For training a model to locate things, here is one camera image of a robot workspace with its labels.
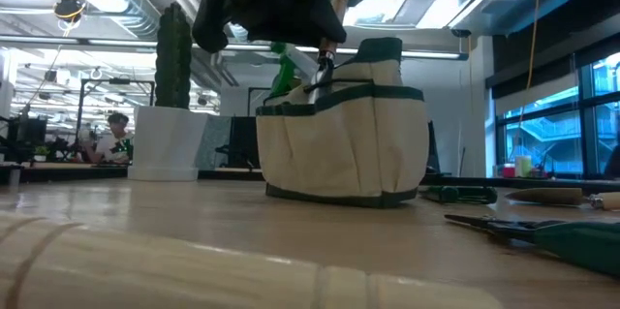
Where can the cream gardening bag green trim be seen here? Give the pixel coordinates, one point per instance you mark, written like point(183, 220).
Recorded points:
point(339, 154)

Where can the grey speckled board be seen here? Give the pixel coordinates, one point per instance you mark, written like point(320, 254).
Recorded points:
point(213, 144)

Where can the black desk partition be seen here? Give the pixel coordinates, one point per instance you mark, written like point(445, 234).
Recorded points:
point(244, 144)

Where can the red cup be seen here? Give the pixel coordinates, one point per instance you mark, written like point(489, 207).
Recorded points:
point(508, 171)

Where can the green spray bottle white trigger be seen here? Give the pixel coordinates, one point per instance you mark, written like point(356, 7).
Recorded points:
point(283, 76)

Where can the dark-framed window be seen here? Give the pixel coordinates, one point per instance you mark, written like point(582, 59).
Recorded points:
point(547, 139)

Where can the tall green cactus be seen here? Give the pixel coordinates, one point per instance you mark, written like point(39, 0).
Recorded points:
point(173, 57)

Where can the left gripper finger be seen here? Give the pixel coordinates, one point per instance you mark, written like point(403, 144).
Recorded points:
point(319, 28)

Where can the black aluminium table frame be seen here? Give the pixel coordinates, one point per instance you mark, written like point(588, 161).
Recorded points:
point(533, 183)

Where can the long ceiling light bar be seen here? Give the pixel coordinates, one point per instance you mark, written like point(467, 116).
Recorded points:
point(121, 42)

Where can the white hexagonal plant pot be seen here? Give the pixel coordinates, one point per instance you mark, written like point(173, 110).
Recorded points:
point(164, 144)

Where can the black background rig frame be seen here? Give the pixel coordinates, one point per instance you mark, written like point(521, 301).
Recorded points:
point(116, 81)

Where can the small potted plant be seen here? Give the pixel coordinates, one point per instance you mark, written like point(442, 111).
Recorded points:
point(40, 153)

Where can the white cup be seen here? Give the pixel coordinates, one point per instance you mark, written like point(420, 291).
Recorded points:
point(522, 166)

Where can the person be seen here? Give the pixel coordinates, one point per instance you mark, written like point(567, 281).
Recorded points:
point(114, 144)

